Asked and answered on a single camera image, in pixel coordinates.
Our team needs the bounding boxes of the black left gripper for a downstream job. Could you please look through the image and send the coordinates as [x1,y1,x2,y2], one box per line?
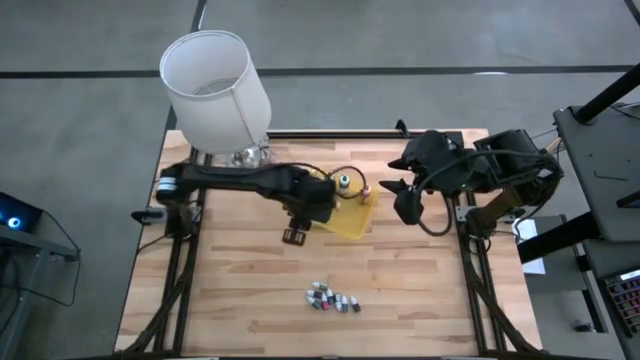
[279,167,338,247]

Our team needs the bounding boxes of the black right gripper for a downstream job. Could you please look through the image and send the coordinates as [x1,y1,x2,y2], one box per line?
[378,130,469,227]

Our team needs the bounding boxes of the yellow translucent plastic tray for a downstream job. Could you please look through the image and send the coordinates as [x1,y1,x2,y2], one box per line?
[312,174,380,241]

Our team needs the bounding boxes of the white-shaded silver table lamp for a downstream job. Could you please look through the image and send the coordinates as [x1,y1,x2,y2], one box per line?
[159,29,275,170]

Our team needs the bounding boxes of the white paper sheet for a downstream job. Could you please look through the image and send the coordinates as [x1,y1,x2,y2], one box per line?
[512,218,547,276]

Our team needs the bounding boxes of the black support beam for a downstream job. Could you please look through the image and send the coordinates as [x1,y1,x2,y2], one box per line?
[517,212,601,265]

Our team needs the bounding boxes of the grey side table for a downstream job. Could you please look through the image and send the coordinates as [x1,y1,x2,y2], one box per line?
[553,102,640,244]

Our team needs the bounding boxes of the backlit keyboard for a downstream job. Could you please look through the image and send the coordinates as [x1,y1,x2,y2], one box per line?
[603,268,640,339]

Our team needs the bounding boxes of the grey metal cart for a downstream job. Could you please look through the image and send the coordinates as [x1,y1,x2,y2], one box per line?
[0,222,82,360]

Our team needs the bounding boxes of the black computer with blue light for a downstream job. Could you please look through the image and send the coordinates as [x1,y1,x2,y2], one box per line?
[0,191,45,235]

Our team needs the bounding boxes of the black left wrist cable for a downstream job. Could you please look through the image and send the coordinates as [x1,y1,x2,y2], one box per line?
[299,162,369,200]

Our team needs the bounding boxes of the black slanted post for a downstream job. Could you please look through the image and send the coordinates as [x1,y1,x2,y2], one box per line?
[573,63,640,125]

